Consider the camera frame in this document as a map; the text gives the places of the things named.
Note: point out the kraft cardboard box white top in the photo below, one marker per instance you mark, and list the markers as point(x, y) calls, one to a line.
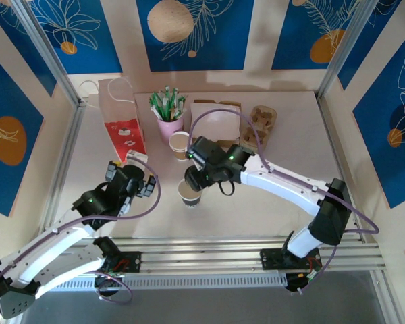
point(216, 121)

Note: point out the pink straw holder cup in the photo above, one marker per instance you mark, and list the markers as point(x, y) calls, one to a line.
point(168, 133)

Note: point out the red white paper bag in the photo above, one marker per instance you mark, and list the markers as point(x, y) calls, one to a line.
point(121, 114)

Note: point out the aluminium table edge rail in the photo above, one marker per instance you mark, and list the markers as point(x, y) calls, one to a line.
point(333, 135)
point(65, 152)

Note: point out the brown paper cup white rim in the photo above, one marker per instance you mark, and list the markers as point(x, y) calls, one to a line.
point(179, 140)
point(180, 156)

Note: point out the aluminium frame post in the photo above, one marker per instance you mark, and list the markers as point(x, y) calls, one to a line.
point(50, 50)
point(344, 50)

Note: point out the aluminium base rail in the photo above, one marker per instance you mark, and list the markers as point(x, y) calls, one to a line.
point(206, 253)

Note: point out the green white wrapped straw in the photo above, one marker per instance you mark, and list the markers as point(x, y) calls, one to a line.
point(162, 101)
point(181, 105)
point(168, 101)
point(175, 101)
point(155, 105)

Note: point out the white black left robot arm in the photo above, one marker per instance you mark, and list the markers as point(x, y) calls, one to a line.
point(47, 256)

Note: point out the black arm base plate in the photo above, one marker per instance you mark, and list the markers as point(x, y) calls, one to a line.
point(131, 261)
point(270, 260)

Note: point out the dark paper coffee cup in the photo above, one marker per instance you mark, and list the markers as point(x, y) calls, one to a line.
point(190, 203)

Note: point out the brown pulp cup carrier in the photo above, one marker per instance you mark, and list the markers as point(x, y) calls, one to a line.
point(266, 118)

